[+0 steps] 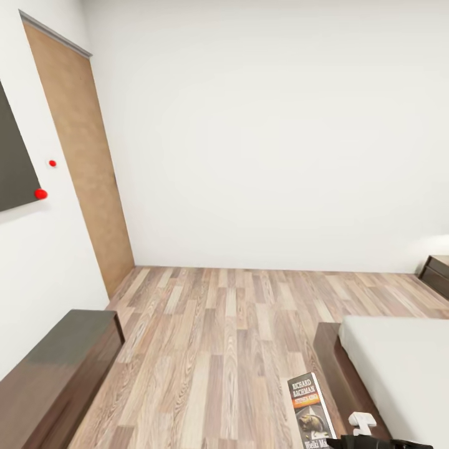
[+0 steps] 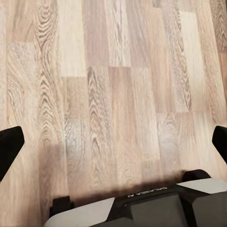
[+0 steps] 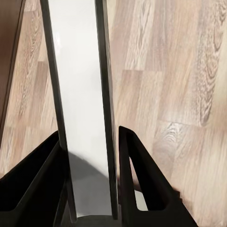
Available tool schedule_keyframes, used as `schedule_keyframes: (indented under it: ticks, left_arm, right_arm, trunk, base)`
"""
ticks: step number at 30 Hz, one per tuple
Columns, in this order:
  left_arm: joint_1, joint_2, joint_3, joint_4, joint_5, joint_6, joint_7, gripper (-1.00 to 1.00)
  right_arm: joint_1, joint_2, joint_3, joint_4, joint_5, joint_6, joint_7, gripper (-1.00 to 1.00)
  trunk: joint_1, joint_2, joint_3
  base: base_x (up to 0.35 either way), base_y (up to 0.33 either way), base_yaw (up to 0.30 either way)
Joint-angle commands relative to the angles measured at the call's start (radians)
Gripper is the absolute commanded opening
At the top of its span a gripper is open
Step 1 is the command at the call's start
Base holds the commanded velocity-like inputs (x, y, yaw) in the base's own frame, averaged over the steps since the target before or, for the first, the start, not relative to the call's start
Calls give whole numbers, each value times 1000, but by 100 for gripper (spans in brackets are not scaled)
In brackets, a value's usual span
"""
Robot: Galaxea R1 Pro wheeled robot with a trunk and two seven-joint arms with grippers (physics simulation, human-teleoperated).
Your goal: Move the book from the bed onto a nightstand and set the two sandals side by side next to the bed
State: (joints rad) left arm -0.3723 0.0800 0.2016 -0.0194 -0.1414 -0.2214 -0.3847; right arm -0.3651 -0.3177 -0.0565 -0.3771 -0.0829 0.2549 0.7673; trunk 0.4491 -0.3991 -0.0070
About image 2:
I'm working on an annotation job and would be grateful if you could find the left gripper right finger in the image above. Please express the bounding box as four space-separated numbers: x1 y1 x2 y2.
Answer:
212 126 227 164

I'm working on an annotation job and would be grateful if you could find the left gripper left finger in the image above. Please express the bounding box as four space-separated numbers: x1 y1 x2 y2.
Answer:
0 126 25 182

